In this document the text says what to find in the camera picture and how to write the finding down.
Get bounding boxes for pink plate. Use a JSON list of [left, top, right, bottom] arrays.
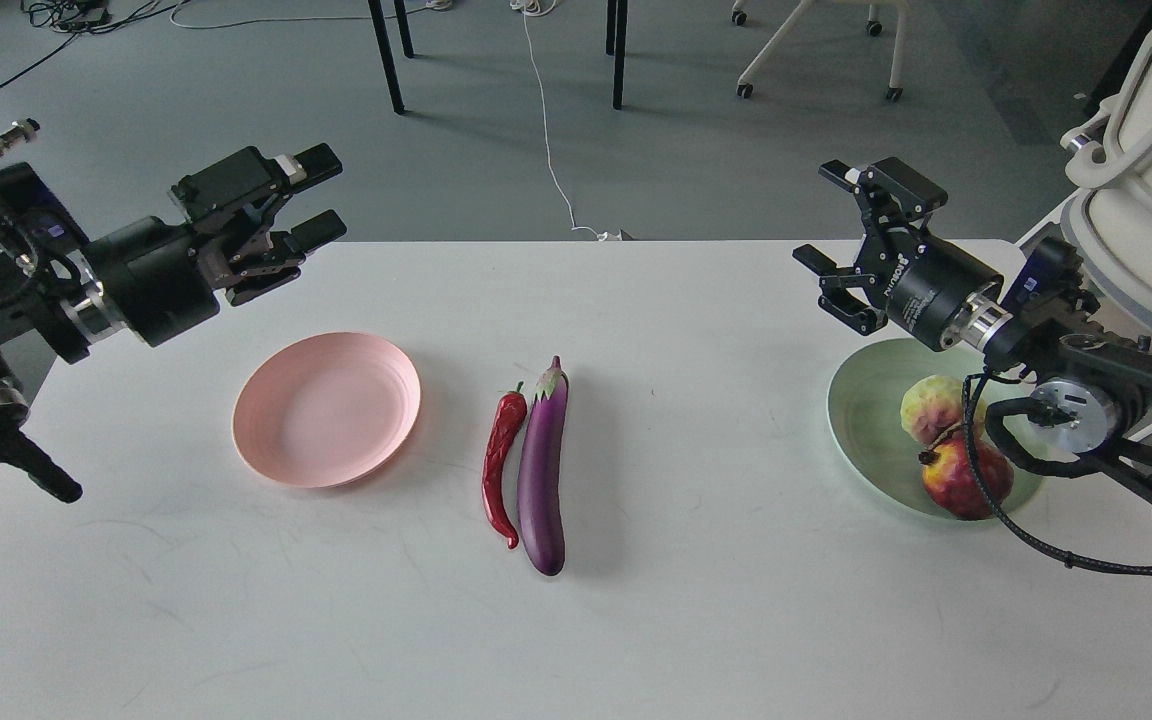
[[230, 332, 422, 488]]

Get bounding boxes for red chili pepper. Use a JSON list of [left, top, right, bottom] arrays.
[[480, 382, 529, 550]]

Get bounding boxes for red pomegranate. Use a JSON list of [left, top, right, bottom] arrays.
[[918, 429, 1014, 521]]

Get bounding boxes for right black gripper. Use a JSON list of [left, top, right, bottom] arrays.
[[791, 158, 1002, 353]]

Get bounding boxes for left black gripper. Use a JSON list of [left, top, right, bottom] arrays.
[[81, 143, 347, 347]]

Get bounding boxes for white chair base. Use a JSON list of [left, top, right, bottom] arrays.
[[735, 1, 914, 104]]

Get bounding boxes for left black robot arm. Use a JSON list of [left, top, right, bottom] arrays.
[[0, 118, 346, 503]]

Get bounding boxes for black cables on floor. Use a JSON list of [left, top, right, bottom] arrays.
[[0, 0, 187, 119]]

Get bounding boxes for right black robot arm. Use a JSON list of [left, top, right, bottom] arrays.
[[794, 158, 1152, 511]]

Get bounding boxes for purple eggplant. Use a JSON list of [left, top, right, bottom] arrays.
[[516, 355, 570, 577]]

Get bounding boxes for green custard apple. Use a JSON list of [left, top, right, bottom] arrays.
[[899, 374, 965, 448]]

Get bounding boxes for green plate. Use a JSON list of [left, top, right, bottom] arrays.
[[827, 338, 1049, 522]]

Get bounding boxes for black table legs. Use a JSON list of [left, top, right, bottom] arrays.
[[367, 0, 629, 114]]

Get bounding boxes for white cable on floor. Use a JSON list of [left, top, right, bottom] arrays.
[[508, 0, 623, 242]]

